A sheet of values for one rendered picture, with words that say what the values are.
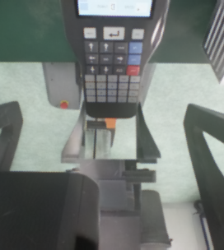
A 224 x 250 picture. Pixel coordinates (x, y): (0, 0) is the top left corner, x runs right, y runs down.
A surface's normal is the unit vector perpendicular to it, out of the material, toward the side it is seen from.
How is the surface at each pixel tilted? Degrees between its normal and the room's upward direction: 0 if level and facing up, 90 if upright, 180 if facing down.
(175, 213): 90
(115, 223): 60
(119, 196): 96
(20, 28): 0
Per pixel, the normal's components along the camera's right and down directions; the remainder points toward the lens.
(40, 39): 0.00, 0.78
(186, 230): 0.01, -0.62
